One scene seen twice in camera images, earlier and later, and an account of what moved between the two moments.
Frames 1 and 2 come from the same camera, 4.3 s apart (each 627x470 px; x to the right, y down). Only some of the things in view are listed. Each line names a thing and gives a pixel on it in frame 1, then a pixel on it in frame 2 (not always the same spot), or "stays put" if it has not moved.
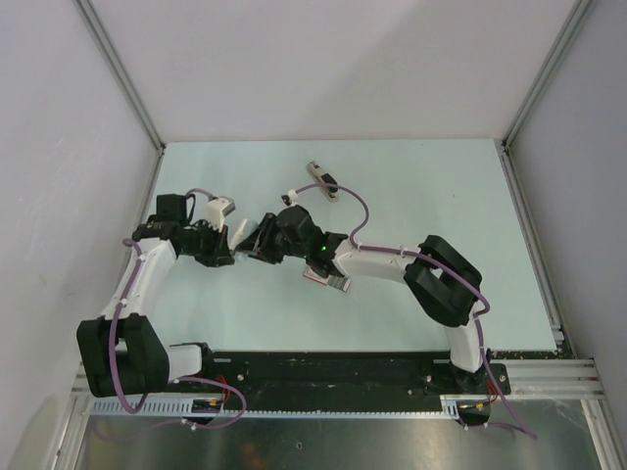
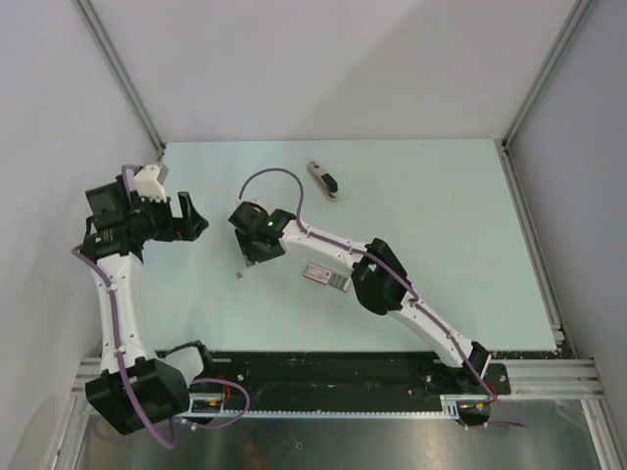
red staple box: x=340 y=283 stays put
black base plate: x=315 y=374 stays put
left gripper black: x=219 y=255 to x=170 y=231
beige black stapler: x=320 y=176 stays put
